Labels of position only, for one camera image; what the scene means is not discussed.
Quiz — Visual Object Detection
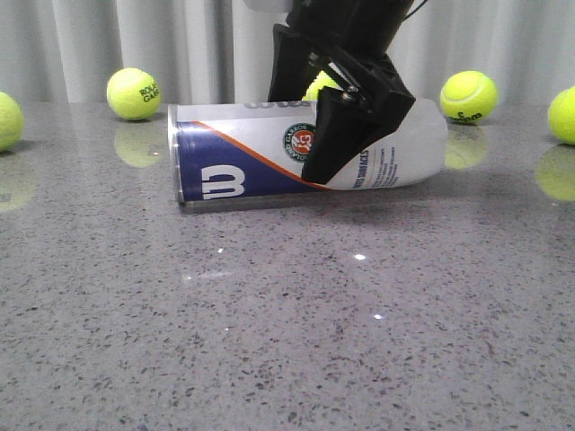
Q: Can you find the white blue tennis can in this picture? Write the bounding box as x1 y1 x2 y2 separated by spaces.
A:
167 99 448 206

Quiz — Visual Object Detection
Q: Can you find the grey curtain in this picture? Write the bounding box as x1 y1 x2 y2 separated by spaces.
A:
1 1 574 104

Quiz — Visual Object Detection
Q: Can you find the Wilson tennis ball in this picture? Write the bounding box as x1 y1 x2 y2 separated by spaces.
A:
439 70 498 124

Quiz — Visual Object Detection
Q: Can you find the centre tennis ball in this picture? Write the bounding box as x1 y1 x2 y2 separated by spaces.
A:
302 71 340 101

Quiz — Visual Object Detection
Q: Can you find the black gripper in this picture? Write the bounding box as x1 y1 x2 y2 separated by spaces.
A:
268 1 415 185

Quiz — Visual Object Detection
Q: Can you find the far left tennis ball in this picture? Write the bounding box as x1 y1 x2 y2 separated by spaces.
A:
0 92 23 153

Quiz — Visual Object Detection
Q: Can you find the Roland Garros tennis ball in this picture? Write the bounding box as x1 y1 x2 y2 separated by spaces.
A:
107 67 162 120

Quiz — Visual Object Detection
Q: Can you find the far right tennis ball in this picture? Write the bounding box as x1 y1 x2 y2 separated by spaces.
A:
548 87 575 145

